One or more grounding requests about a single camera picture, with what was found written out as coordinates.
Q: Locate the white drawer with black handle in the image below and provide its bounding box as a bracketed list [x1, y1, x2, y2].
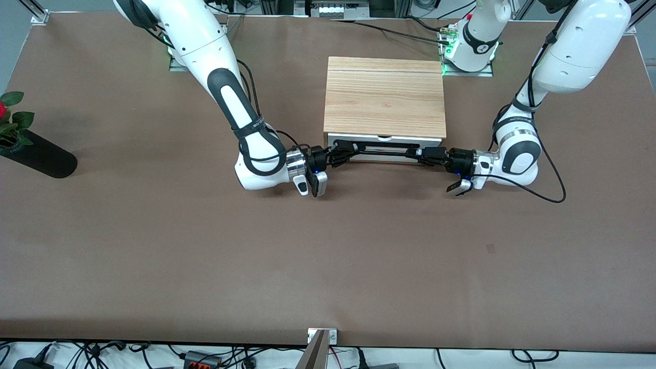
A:
[327, 133, 442, 163]

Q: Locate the light wooden drawer cabinet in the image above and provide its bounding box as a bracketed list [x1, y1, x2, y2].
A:
[323, 56, 447, 147]

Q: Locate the white power strip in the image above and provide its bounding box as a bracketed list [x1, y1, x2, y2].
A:
[310, 0, 371, 20]

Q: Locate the black and orange connector block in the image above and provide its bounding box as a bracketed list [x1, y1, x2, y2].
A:
[183, 351, 222, 369]

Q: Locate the black vase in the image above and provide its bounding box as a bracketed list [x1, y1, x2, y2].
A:
[0, 129, 78, 179]

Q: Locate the black power adapter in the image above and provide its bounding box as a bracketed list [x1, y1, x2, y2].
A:
[12, 356, 55, 369]

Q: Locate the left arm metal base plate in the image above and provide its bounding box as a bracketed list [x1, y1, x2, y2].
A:
[440, 25, 495, 77]

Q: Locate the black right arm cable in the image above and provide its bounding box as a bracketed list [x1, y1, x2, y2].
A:
[145, 20, 314, 166]

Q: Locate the black cable across table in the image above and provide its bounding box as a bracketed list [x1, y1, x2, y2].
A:
[331, 18, 453, 46]

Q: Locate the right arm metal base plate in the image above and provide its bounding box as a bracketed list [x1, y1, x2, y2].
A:
[169, 47, 189, 73]

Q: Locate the small metal clamp bracket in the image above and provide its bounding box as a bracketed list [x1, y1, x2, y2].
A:
[307, 328, 338, 345]

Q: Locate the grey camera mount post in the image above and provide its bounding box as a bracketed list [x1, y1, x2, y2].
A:
[296, 330, 329, 369]

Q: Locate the black looped cable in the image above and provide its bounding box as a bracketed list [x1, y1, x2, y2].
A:
[511, 350, 560, 363]

